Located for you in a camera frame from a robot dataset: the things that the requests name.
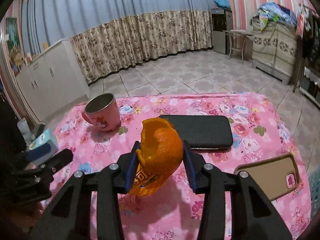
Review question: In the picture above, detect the orange peel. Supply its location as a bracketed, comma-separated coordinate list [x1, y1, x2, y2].
[136, 117, 183, 176]

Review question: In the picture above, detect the person's left hand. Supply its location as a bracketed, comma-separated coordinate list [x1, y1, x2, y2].
[1, 201, 43, 239]

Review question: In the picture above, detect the teal tissue box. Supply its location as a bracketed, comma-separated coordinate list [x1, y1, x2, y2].
[27, 128, 59, 166]

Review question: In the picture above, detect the brown phone case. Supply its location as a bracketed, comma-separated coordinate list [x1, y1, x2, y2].
[234, 153, 302, 201]

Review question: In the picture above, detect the teal plastic basket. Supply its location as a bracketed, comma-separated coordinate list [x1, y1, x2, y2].
[309, 167, 320, 219]

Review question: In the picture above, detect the orange snack wrapper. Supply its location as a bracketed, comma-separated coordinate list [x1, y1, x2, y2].
[129, 164, 172, 197]

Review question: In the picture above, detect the black flat case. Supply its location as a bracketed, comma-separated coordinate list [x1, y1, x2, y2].
[160, 115, 233, 150]

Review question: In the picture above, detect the pink metal mug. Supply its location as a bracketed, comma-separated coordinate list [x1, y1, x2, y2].
[81, 93, 121, 132]

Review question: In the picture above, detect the white cabinet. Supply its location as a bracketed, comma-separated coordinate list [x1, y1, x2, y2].
[16, 38, 90, 122]

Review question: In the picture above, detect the low tv stand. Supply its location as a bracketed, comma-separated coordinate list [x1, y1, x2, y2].
[299, 67, 320, 108]

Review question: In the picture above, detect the cloth covered chest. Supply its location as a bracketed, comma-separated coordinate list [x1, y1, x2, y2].
[251, 17, 297, 84]

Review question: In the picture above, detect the blue floral curtain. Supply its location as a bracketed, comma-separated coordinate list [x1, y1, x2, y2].
[22, 0, 213, 83]

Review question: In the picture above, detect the small metal table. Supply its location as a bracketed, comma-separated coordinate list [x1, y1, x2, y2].
[223, 29, 253, 62]

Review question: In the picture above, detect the grey water dispenser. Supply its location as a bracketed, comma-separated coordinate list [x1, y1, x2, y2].
[211, 8, 233, 54]

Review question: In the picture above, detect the clothes rack with garments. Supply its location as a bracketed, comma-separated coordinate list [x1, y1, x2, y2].
[293, 3, 319, 90]

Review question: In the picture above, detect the pile of blue clothes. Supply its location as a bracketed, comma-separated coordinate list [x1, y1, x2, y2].
[258, 2, 297, 30]

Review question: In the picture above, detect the blue covered potted plant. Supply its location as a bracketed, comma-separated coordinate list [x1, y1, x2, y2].
[214, 0, 231, 9]

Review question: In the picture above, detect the wall picture poster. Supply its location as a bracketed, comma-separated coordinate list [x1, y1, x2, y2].
[5, 17, 21, 53]

